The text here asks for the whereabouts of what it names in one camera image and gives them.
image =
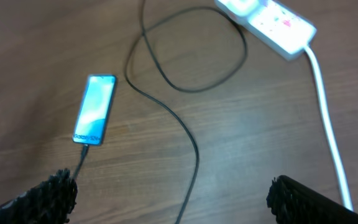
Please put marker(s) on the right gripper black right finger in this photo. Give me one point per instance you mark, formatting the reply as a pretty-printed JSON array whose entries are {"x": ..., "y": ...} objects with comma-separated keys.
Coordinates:
[{"x": 294, "y": 203}]

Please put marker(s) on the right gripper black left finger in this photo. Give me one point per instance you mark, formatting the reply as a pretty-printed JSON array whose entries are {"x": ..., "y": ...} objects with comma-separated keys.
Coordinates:
[{"x": 49, "y": 202}]

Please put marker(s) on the Galaxy S24+ smartphone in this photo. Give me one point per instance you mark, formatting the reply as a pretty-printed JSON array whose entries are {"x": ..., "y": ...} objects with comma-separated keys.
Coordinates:
[{"x": 94, "y": 111}]

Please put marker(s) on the white charger plug adapter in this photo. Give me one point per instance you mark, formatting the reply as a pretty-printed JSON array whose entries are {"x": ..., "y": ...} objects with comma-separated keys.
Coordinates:
[{"x": 242, "y": 7}]

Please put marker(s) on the white power strip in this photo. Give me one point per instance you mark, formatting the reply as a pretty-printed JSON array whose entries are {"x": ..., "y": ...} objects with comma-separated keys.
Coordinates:
[{"x": 279, "y": 27}]

